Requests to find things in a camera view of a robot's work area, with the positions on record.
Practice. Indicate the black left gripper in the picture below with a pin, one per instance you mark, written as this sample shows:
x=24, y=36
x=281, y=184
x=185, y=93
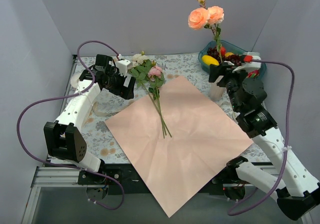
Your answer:
x=125, y=89

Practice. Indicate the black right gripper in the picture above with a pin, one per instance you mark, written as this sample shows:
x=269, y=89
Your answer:
x=222, y=75

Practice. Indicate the cream ribbon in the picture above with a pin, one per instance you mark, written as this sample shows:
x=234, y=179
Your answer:
x=99, y=113

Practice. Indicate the white flower stem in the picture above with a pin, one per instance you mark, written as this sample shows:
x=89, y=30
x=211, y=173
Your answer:
x=141, y=64

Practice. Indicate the single pink flower stem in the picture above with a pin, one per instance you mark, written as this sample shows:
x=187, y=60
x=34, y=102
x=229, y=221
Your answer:
x=156, y=81

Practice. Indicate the pink wrapping paper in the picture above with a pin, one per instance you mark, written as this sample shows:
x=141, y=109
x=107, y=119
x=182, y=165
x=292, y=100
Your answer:
x=180, y=150

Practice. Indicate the pink twin-bloom flower stem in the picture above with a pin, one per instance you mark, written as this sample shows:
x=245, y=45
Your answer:
x=208, y=18

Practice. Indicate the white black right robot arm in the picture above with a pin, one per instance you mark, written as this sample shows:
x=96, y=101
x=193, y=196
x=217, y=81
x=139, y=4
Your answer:
x=295, y=190

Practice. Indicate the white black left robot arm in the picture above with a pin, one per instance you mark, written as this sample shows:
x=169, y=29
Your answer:
x=63, y=136

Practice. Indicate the white ribbed vase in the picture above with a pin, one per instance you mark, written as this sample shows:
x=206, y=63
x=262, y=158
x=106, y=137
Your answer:
x=216, y=92

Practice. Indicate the pink dragon fruit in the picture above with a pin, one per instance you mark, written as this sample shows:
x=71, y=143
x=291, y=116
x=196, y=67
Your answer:
x=253, y=74

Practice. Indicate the floral patterned table mat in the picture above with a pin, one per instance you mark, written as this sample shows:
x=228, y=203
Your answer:
x=101, y=142

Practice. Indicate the orange fruit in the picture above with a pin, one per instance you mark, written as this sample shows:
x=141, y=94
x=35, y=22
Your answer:
x=228, y=54

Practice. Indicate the red apple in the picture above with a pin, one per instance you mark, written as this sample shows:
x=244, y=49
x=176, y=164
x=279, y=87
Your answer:
x=223, y=51

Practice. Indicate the yellow mango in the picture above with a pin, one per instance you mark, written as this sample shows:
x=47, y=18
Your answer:
x=209, y=60

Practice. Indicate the dark purple grapes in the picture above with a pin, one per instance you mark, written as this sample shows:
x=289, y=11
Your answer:
x=234, y=59

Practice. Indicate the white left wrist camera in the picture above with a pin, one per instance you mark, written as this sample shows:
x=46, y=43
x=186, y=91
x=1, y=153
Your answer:
x=123, y=66

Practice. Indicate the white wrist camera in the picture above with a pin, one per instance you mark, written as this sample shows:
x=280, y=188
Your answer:
x=123, y=66
x=250, y=61

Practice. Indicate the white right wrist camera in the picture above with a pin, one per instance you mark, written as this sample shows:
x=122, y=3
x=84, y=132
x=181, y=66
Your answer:
x=250, y=61

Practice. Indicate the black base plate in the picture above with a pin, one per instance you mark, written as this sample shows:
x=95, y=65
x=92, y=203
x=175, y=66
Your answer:
x=125, y=176

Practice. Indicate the aluminium frame rail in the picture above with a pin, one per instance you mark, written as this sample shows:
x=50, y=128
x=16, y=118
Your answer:
x=57, y=198

